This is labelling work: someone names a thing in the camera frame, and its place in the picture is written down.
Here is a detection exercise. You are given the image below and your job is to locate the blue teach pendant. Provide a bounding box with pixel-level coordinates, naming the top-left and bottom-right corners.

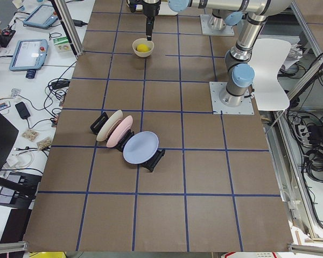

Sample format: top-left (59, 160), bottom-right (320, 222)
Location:
top-left (23, 4), bottom-right (58, 29)
top-left (9, 39), bottom-right (48, 71)

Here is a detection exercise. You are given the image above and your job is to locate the green white carton box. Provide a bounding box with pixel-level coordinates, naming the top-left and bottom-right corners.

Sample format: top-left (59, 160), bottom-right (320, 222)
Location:
top-left (53, 37), bottom-right (72, 53)

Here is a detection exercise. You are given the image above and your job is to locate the black dish rack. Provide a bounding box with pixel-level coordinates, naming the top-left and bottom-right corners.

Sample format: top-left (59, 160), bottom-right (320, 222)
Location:
top-left (90, 112), bottom-right (165, 172)

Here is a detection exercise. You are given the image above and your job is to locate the cream plate in rack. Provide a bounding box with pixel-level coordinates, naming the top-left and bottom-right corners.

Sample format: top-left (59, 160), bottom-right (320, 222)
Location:
top-left (96, 110), bottom-right (123, 142)

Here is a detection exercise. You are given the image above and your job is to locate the blue plate in rack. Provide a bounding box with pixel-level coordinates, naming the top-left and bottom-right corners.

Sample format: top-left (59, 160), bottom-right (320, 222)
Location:
top-left (123, 131), bottom-right (159, 164)

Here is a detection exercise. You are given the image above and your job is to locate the black power adapter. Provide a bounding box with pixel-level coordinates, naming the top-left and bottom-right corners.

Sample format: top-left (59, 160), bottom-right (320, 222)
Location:
top-left (73, 19), bottom-right (88, 27)

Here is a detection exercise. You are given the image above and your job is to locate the black cable bundle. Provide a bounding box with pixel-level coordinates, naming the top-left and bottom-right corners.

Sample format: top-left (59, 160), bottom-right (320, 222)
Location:
top-left (43, 59), bottom-right (78, 113)

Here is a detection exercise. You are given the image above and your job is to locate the pink plate in rack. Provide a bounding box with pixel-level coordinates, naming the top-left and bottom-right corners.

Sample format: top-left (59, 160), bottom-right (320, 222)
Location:
top-left (106, 115), bottom-right (133, 148)

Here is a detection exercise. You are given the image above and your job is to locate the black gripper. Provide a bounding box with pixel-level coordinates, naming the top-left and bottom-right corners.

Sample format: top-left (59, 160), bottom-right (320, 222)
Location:
top-left (142, 0), bottom-right (160, 41)

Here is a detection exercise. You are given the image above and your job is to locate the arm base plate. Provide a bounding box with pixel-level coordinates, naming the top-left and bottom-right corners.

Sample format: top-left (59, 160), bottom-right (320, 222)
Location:
top-left (209, 82), bottom-right (254, 116)
top-left (200, 15), bottom-right (235, 37)

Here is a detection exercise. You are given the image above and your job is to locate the white chair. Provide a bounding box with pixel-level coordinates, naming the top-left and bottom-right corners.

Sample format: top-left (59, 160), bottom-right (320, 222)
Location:
top-left (249, 38), bottom-right (291, 111)

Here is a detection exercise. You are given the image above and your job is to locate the yellow lemon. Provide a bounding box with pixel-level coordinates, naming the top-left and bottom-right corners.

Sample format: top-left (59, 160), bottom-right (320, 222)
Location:
top-left (136, 44), bottom-right (151, 53)

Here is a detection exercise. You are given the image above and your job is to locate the aluminium frame post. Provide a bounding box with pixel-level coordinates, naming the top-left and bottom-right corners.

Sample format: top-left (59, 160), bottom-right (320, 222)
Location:
top-left (51, 0), bottom-right (83, 56)

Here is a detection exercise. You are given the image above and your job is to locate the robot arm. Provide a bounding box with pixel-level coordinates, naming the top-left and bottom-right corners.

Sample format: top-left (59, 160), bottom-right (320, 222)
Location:
top-left (168, 1), bottom-right (291, 107)

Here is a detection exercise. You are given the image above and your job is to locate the white ceramic bowl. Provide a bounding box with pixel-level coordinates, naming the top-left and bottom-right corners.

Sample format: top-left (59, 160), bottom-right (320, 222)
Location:
top-left (132, 38), bottom-right (155, 58)

